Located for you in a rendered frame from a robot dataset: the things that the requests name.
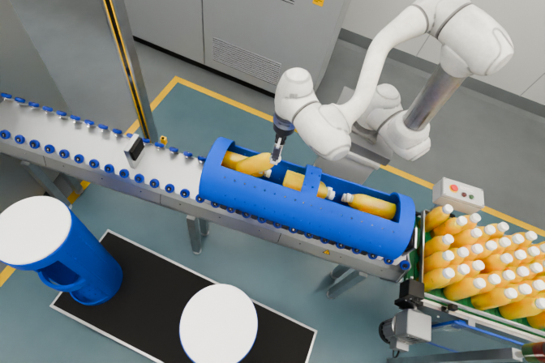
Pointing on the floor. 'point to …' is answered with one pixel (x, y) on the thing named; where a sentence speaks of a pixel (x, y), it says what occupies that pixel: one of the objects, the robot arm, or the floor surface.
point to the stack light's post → (464, 357)
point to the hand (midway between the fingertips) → (276, 154)
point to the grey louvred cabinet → (241, 10)
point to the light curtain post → (123, 40)
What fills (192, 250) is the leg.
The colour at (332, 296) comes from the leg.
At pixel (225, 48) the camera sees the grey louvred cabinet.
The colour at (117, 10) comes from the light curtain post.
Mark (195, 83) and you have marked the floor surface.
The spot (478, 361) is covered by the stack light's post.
